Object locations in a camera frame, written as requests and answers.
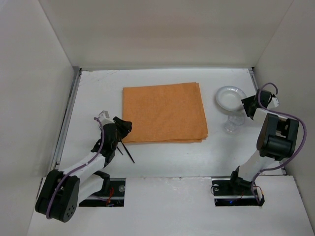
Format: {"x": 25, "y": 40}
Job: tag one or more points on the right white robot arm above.
{"x": 276, "y": 140}

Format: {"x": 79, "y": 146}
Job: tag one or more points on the right aluminium table rail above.
{"x": 253, "y": 78}

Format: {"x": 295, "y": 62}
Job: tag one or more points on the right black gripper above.
{"x": 248, "y": 104}

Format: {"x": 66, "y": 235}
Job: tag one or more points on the orange cloth napkin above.
{"x": 165, "y": 113}

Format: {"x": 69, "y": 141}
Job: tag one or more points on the left aluminium table rail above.
{"x": 57, "y": 154}

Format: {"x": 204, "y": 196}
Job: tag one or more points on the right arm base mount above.
{"x": 233, "y": 191}

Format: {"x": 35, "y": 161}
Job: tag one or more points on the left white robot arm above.
{"x": 64, "y": 190}

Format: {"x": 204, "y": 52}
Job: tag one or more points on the white ceramic plate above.
{"x": 230, "y": 98}

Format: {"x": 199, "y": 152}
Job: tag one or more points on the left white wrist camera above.
{"x": 104, "y": 118}

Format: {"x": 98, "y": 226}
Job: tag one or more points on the black knife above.
{"x": 128, "y": 153}

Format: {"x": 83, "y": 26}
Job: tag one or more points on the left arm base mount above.
{"x": 102, "y": 191}

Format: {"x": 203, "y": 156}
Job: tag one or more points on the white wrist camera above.
{"x": 104, "y": 118}
{"x": 273, "y": 103}

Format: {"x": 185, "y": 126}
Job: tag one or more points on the aluminium table rail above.
{"x": 57, "y": 154}
{"x": 253, "y": 78}

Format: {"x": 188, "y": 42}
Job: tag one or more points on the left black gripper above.
{"x": 120, "y": 130}

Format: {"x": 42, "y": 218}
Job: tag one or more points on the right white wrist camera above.
{"x": 273, "y": 103}

